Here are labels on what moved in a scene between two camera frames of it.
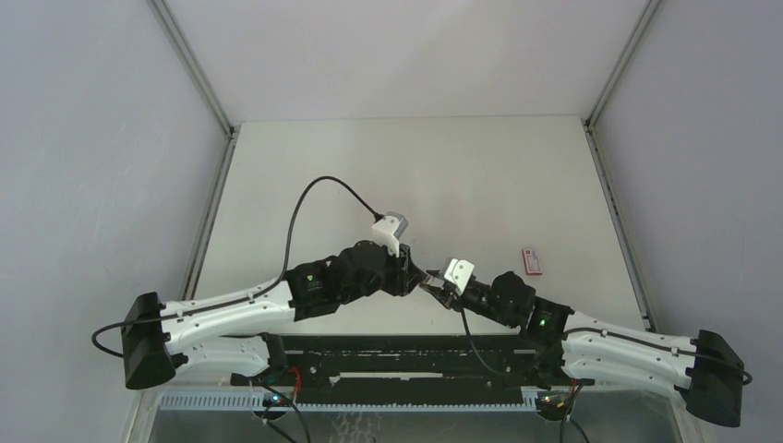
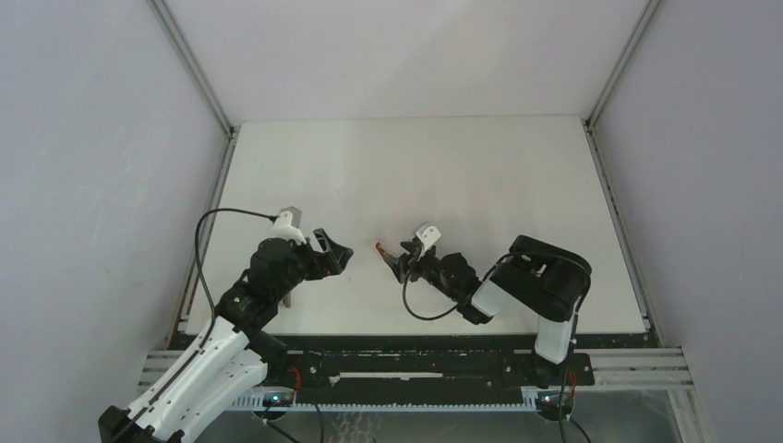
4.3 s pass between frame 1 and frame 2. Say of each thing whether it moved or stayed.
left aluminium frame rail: stayed
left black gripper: moved
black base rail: stayed
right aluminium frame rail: stayed
